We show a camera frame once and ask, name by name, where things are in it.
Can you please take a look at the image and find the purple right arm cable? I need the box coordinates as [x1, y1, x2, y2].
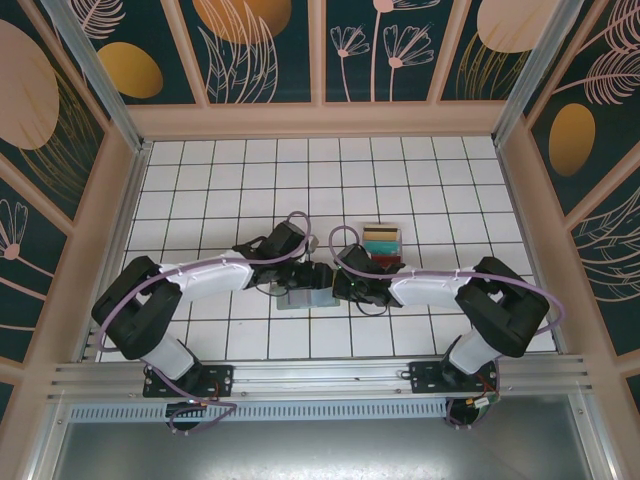
[329, 224, 564, 431]

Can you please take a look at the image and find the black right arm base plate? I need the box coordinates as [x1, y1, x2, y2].
[408, 360, 501, 396]

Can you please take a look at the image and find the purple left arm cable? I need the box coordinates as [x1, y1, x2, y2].
[97, 210, 315, 436]

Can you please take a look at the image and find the grey metal sheet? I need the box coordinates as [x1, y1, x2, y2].
[29, 394, 616, 480]

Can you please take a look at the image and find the teal credit card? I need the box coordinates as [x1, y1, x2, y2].
[363, 240, 404, 256]

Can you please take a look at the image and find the green circuit board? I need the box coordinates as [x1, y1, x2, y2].
[469, 392, 503, 412]

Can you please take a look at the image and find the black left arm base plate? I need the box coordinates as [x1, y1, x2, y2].
[143, 363, 236, 400]

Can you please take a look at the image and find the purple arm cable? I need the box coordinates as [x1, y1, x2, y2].
[329, 224, 564, 431]
[97, 210, 315, 436]

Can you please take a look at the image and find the aluminium corner post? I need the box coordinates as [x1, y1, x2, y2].
[39, 0, 154, 157]
[491, 0, 576, 149]

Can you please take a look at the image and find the aluminium mounting rail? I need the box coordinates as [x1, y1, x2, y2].
[47, 352, 596, 401]

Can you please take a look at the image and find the white slotted cable duct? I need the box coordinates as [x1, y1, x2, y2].
[67, 399, 451, 421]

